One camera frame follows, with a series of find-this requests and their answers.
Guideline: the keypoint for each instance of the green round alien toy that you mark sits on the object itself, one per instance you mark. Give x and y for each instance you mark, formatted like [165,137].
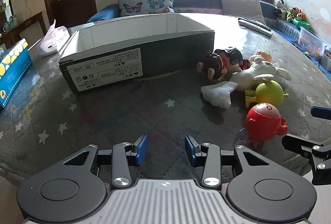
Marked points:
[270,92]

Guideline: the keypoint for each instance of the red round crab toy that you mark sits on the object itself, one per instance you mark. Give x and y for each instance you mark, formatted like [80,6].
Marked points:
[263,122]

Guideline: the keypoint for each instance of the black white plush toy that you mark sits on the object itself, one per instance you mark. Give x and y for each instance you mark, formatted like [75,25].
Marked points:
[279,6]

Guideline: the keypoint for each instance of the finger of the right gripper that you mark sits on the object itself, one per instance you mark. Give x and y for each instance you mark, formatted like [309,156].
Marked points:
[320,112]
[317,154]

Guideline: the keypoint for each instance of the dark-haired girl doll figure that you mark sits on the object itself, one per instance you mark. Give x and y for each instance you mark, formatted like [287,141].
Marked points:
[222,63]

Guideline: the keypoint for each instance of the blue yellow tissue box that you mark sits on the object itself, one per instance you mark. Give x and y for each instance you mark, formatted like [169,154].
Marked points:
[15,61]

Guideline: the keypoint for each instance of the green toy bowl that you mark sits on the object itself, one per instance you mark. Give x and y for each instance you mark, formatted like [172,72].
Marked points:
[301,23]

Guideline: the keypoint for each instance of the tan walnut-shaped toy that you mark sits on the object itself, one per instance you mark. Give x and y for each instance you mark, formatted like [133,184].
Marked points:
[262,54]

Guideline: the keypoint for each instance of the white cushion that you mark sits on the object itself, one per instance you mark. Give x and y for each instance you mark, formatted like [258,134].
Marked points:
[244,8]

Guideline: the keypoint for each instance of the dark wooden side cabinet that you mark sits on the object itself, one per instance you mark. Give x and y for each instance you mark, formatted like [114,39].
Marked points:
[26,19]

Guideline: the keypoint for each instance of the white pink tissue pack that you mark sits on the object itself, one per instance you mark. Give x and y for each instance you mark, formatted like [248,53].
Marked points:
[53,41]

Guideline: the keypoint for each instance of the white plush goat toy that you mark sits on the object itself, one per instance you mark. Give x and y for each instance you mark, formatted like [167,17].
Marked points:
[219,94]

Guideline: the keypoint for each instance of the small clear plastic container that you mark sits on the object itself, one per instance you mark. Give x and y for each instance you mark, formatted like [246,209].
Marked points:
[326,58]

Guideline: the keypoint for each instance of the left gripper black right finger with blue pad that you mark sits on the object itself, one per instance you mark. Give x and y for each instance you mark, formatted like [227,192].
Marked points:
[261,190]

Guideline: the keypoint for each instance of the clear plastic toy bin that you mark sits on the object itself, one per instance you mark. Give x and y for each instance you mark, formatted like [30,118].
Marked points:
[311,43]

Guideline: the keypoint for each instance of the grey remote control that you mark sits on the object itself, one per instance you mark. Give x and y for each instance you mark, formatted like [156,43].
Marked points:
[257,28]

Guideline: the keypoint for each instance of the grey quilted star table mat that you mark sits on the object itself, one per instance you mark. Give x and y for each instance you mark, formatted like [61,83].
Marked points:
[45,121]

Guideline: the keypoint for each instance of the dark blue sofa bench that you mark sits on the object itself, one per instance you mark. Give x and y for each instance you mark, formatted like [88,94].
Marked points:
[287,30]

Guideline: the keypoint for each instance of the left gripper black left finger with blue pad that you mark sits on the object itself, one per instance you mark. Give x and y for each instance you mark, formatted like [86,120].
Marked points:
[71,189]

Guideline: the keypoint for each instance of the black remote control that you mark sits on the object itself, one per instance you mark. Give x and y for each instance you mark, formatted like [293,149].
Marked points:
[253,21]

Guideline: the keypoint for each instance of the grey cardboard shoe box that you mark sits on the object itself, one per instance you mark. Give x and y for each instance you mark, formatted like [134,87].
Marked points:
[130,47]

